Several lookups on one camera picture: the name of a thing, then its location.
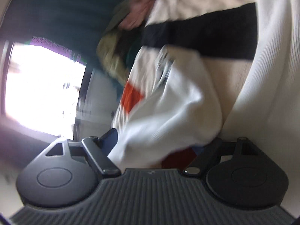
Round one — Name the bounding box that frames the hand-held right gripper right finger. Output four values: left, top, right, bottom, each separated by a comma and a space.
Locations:
183, 136, 259, 177

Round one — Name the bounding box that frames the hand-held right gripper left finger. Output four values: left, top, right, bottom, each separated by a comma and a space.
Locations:
45, 128, 122, 178

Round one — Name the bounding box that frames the white sweater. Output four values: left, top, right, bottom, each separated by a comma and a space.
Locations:
107, 0, 300, 169

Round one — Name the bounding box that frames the dark clothes pile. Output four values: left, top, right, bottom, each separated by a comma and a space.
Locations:
125, 41, 143, 62

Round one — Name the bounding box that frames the light green fuzzy blanket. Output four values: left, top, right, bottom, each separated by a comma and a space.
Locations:
97, 33, 133, 86

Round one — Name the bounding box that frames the window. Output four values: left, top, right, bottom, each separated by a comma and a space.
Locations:
3, 41, 87, 137

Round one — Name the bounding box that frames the striped blanket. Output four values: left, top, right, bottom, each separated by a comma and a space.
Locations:
112, 0, 258, 169

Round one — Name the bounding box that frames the grey-green garment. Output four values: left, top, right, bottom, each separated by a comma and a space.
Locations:
103, 0, 134, 36

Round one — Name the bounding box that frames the teal curtain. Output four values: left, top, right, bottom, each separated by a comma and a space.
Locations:
5, 0, 146, 75

